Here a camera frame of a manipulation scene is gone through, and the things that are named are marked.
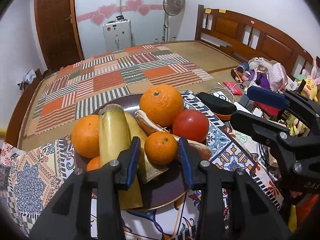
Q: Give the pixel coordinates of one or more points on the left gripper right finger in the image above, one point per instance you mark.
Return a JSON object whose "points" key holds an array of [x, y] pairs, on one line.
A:
{"points": [[232, 204]]}

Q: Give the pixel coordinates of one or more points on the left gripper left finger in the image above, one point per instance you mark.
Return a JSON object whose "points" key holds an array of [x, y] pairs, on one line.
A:
{"points": [[68, 214]]}

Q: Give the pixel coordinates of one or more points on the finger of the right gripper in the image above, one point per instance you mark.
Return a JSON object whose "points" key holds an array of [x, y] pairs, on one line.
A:
{"points": [[301, 107], [262, 131]]}

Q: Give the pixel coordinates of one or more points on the small mandarin orange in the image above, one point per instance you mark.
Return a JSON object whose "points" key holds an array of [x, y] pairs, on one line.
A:
{"points": [[93, 164]]}

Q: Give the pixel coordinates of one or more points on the red tomato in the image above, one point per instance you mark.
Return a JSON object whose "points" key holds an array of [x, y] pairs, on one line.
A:
{"points": [[192, 125]]}

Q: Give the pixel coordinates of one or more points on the large orange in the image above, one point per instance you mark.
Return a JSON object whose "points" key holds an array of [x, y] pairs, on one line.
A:
{"points": [[162, 103], [85, 136]]}

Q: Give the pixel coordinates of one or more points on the yellow sugarcane piece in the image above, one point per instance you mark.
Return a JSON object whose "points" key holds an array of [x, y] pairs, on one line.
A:
{"points": [[114, 137], [147, 171]]}

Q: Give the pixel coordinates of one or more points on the pink pouch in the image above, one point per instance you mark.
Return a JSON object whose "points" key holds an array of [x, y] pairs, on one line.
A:
{"points": [[277, 77]]}

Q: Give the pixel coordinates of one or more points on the yellow plush toy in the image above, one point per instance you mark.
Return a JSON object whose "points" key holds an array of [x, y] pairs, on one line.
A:
{"points": [[310, 89]]}

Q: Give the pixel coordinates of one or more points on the purple plush toy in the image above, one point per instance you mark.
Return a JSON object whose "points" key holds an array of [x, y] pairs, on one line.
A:
{"points": [[257, 72]]}

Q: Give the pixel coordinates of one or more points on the patchwork patterned cloth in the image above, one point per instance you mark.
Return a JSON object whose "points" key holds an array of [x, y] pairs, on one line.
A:
{"points": [[30, 179]]}

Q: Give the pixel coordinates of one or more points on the black orange glasses case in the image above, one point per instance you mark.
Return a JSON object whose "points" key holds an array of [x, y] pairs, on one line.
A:
{"points": [[221, 108]]}

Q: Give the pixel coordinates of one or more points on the purple round plate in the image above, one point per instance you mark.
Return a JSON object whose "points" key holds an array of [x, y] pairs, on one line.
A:
{"points": [[160, 184]]}

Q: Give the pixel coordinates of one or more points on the yellow foam tube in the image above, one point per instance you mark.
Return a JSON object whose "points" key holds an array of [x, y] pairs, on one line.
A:
{"points": [[3, 132]]}

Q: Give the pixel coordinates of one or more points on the striped patchwork mat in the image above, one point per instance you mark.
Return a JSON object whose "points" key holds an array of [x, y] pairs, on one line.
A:
{"points": [[78, 90]]}

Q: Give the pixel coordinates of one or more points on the white standing fan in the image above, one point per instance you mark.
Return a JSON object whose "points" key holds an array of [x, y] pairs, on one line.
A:
{"points": [[171, 8]]}

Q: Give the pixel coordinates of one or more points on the crumpled clothes pile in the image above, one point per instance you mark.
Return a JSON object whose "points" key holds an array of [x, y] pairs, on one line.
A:
{"points": [[27, 80]]}

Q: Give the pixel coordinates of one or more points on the white box appliance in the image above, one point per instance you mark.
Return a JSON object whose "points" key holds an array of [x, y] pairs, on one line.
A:
{"points": [[117, 34]]}

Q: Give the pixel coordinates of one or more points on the brown wooden door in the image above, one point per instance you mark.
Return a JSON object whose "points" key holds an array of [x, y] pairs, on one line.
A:
{"points": [[57, 33]]}

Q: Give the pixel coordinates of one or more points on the wooden bed frame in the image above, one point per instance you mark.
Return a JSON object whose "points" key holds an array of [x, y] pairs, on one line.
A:
{"points": [[223, 38]]}

